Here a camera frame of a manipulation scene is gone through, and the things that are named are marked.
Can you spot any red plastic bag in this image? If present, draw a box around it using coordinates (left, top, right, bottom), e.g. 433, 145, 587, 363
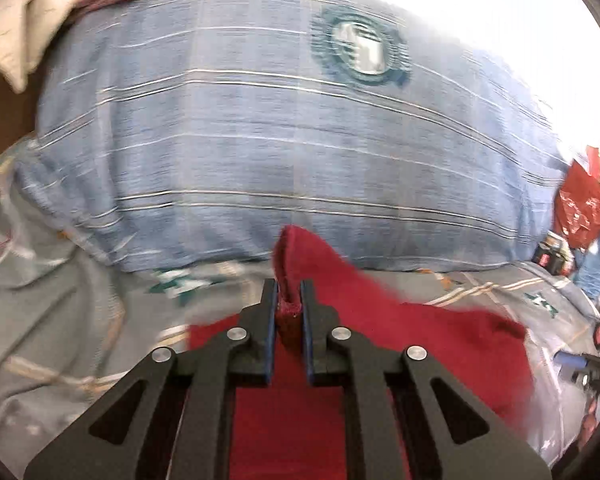
554, 145, 600, 248

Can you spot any blue plaid pillow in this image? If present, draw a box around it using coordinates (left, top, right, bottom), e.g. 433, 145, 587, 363
15, 0, 571, 273

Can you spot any dark container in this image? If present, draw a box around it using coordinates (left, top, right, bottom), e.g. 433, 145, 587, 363
532, 232, 576, 276

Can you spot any blue cloth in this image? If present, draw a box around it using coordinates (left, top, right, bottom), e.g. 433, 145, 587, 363
572, 225, 600, 306

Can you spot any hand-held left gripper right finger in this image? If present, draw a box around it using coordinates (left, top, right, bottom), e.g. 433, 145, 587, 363
300, 279, 553, 480

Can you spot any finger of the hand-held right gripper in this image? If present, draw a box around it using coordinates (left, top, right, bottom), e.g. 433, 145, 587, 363
554, 351, 600, 386

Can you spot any cream cloth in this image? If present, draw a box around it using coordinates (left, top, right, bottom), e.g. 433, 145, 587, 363
0, 0, 88, 93

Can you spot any brown wooden headboard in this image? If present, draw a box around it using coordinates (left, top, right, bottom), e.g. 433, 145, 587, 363
0, 70, 46, 171

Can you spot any grey plaid bed sheet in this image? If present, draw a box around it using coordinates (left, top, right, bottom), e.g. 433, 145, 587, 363
0, 135, 600, 480

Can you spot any red garment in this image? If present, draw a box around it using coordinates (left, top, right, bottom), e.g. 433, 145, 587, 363
187, 225, 536, 480

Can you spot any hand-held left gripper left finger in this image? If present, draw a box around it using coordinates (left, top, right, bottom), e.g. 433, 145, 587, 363
22, 278, 281, 480

